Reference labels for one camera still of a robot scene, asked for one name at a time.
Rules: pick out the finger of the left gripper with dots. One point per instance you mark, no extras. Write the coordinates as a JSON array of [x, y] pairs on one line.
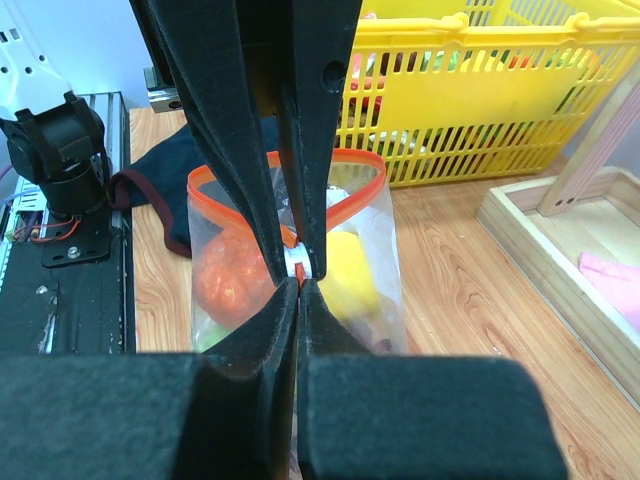
[[201, 44], [317, 40]]

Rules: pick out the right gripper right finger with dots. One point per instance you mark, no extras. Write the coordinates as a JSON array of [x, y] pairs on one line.
[[362, 416]]

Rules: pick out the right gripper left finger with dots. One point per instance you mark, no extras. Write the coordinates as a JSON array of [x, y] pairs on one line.
[[224, 414]]

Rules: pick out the green apple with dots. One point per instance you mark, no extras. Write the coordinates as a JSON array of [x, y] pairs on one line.
[[209, 336]]

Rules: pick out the clear zip top bag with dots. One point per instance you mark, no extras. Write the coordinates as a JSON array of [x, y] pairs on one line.
[[358, 200]]

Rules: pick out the yellow lemon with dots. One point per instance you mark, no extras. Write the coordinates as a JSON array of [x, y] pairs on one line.
[[348, 288]]

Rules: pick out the orange pumpkin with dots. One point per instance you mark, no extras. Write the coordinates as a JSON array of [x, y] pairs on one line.
[[231, 281]]

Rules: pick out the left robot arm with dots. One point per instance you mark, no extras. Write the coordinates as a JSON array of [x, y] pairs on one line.
[[52, 134]]

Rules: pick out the yellow plastic basket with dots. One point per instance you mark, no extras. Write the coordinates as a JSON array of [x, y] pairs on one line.
[[455, 90]]

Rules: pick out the dark navy cloth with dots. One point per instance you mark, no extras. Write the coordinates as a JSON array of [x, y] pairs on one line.
[[159, 179]]

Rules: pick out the pink shirt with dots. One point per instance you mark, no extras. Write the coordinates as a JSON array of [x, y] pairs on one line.
[[618, 283]]

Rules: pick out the wooden rack tray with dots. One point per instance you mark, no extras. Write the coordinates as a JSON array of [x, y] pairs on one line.
[[604, 221]]

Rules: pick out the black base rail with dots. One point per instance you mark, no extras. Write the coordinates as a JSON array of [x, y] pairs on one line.
[[66, 286]]

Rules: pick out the left wooden rack post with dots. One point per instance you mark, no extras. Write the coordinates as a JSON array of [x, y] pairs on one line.
[[608, 130]]

